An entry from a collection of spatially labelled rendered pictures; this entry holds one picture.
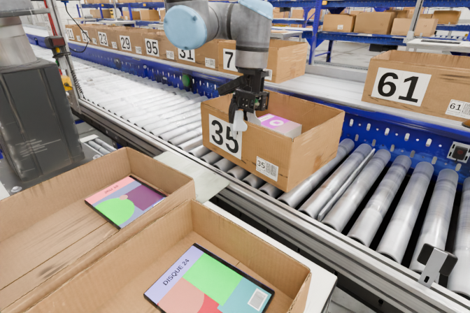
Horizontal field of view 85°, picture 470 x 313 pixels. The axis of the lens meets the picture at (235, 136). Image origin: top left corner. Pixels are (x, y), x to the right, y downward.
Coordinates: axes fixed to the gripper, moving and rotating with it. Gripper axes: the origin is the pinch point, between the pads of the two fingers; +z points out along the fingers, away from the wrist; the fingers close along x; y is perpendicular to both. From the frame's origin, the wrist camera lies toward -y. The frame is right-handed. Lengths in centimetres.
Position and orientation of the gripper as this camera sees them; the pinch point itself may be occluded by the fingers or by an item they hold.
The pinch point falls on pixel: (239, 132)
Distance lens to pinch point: 80.7
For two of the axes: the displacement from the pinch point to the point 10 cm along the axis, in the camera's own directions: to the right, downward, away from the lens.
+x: 6.6, -2.4, 7.1
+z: -0.7, 9.2, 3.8
